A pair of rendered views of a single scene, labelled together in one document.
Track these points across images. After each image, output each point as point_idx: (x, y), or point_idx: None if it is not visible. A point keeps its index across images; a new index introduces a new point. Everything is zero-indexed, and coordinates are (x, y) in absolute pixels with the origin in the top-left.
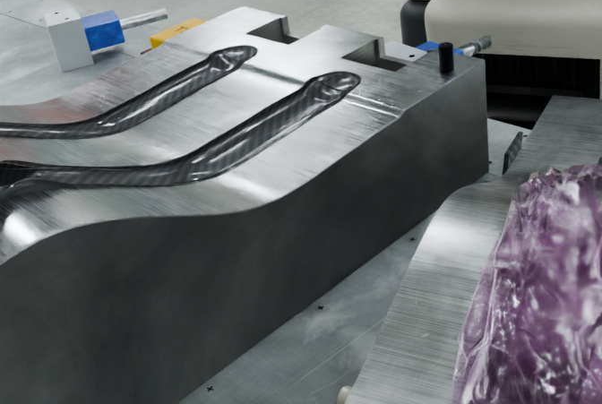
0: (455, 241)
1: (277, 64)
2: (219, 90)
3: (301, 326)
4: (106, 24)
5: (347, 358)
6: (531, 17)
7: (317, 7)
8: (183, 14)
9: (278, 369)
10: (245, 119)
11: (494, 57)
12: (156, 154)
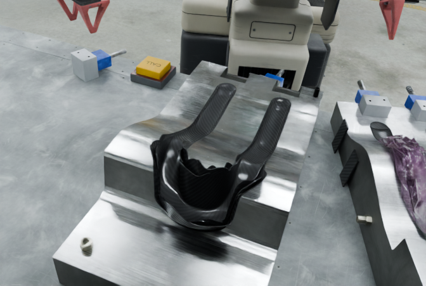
0: (382, 167)
1: (250, 93)
2: (237, 106)
3: (300, 195)
4: (105, 58)
5: (322, 203)
6: (274, 54)
7: (59, 6)
8: None
9: (305, 211)
10: (260, 120)
11: (256, 68)
12: (242, 139)
